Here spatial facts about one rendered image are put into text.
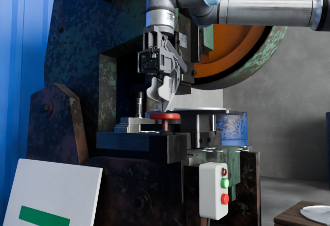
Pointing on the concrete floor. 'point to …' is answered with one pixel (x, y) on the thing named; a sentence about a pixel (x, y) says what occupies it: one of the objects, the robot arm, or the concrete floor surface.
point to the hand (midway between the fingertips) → (164, 107)
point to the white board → (53, 194)
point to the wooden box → (281, 220)
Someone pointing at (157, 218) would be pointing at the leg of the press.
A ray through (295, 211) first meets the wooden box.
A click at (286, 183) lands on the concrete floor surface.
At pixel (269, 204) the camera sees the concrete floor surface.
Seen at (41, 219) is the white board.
